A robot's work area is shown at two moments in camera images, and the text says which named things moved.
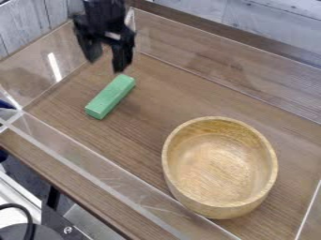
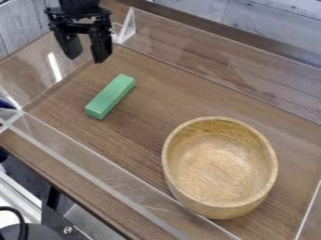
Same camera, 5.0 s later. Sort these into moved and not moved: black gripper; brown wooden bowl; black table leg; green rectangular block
Moved: black gripper
Not moved: brown wooden bowl; green rectangular block; black table leg
